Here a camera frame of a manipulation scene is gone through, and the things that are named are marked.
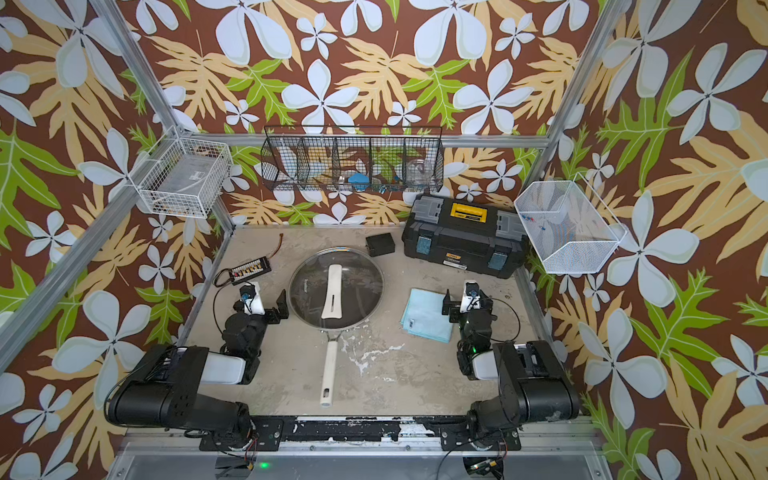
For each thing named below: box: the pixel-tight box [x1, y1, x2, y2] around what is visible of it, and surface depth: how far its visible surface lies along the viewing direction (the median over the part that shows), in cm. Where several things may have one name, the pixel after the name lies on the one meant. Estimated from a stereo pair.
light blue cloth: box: [400, 288, 454, 344], surface depth 95 cm
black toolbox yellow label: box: [402, 195, 531, 279], surface depth 100 cm
